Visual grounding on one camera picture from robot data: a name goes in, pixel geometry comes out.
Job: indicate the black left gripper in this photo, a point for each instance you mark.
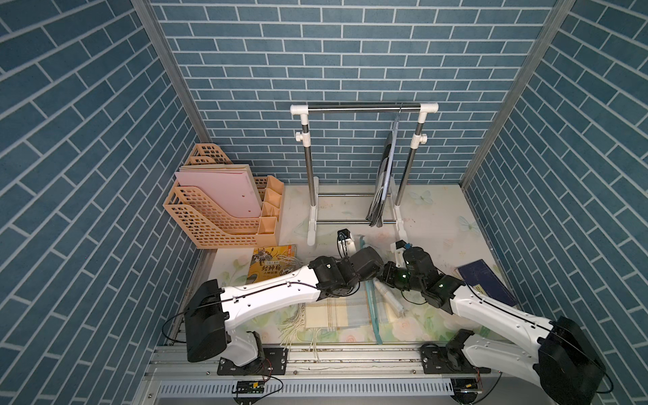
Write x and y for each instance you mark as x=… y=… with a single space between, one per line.
x=370 y=275

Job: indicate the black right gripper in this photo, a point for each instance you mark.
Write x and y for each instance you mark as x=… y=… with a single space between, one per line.
x=386 y=277

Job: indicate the black white checkered scarf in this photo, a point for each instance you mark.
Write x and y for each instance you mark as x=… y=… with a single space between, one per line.
x=373 y=213

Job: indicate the pastel plaid scarf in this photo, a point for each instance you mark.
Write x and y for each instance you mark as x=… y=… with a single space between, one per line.
x=345 y=314

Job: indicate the green clothes hanger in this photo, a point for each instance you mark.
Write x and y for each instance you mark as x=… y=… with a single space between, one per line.
x=374 y=314

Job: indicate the light blue clothes hanger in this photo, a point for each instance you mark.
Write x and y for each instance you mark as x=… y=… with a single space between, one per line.
x=388 y=157

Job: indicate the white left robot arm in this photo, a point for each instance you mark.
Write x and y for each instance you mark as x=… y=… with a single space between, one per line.
x=214 y=313

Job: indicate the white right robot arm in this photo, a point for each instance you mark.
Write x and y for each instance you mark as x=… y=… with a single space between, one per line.
x=554 y=355

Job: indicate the dark blue notebook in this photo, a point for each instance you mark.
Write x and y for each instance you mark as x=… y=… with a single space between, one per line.
x=482 y=278

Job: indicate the yellow comic book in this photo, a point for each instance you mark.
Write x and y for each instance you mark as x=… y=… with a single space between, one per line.
x=272 y=262

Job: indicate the pink pressure file folder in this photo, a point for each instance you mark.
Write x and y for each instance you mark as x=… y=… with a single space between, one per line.
x=238 y=208

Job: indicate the orange plastic file organizer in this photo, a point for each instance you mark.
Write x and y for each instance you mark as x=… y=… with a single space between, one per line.
x=209 y=226

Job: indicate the white steel clothes rack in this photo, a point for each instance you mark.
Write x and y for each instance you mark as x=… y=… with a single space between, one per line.
x=343 y=143

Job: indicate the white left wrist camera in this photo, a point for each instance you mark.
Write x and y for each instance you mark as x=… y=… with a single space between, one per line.
x=345 y=244

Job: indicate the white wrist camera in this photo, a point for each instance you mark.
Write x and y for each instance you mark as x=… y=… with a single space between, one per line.
x=345 y=244
x=398 y=248

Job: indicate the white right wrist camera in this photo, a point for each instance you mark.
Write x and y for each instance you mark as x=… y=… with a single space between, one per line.
x=398 y=248

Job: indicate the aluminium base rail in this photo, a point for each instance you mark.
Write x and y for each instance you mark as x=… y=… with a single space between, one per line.
x=326 y=372

